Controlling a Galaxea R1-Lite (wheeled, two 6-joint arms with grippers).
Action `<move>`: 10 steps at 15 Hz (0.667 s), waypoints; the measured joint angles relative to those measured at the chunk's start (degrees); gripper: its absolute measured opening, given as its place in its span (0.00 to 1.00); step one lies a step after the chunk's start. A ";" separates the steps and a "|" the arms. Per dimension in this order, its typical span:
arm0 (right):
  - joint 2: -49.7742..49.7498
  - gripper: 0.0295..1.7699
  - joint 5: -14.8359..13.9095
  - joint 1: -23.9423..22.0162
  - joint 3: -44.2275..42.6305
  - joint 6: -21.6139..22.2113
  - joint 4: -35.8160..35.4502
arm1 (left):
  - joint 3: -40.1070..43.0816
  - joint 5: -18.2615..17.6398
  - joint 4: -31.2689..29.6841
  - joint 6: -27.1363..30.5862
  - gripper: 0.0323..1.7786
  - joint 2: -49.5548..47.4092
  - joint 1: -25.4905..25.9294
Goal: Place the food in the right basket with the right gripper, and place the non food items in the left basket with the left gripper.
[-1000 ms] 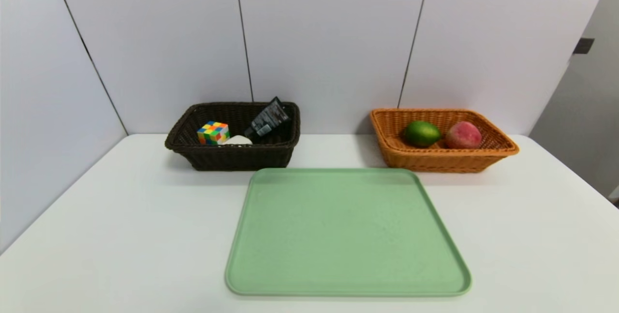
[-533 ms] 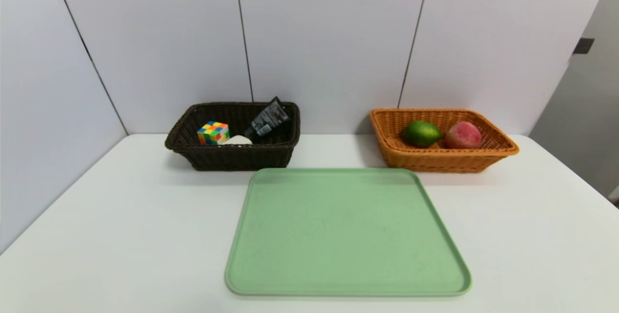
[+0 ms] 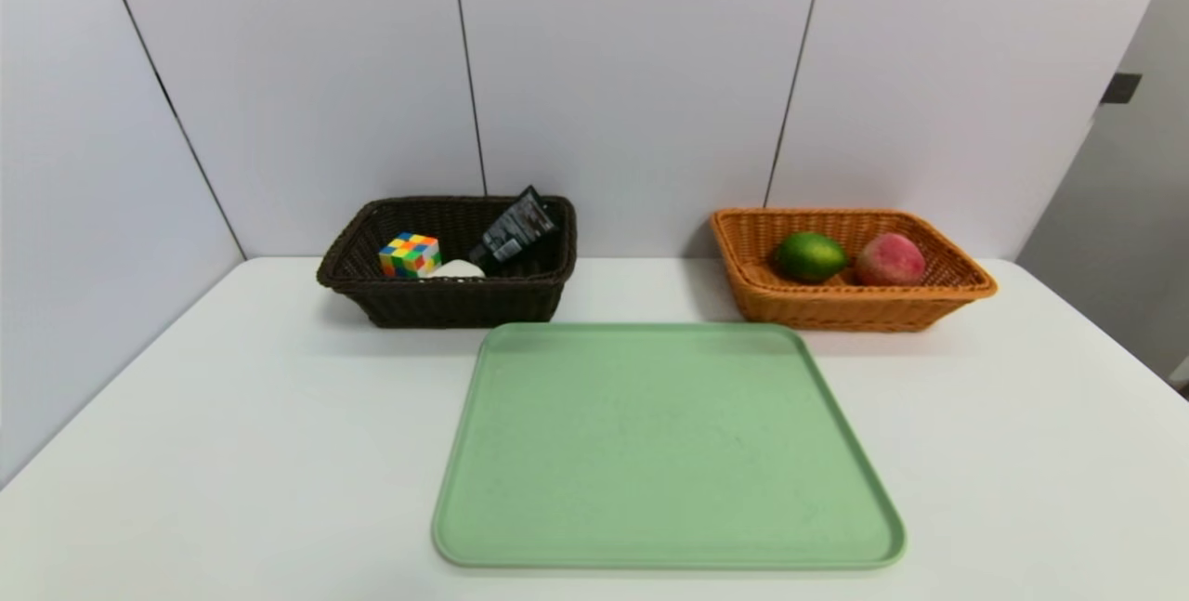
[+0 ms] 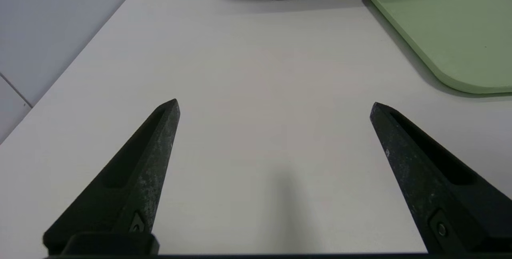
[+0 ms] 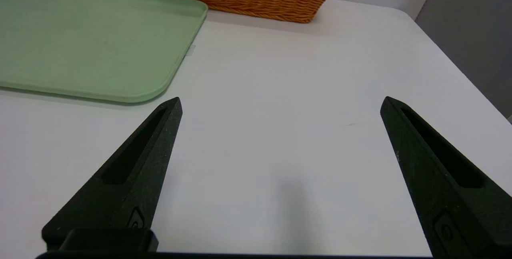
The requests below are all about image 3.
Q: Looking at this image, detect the black cosmetic tube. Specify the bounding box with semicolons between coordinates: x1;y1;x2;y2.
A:
466;185;559;267

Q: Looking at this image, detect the colourful puzzle cube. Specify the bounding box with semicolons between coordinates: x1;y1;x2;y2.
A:
377;231;442;281

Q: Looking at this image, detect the green mango fruit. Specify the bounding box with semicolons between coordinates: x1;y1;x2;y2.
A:
774;230;850;284

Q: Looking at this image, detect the pink peach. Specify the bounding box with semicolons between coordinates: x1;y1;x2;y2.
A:
854;230;928;287

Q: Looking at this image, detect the dark brown wicker basket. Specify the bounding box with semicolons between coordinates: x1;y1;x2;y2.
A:
316;195;579;330

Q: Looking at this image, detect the orange wicker basket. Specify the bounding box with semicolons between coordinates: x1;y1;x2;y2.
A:
711;207;1000;333

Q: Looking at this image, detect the light green plastic tray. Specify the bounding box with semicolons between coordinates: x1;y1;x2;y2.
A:
431;321;908;571

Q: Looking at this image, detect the black wall fixture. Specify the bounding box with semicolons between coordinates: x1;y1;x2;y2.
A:
1101;72;1144;106

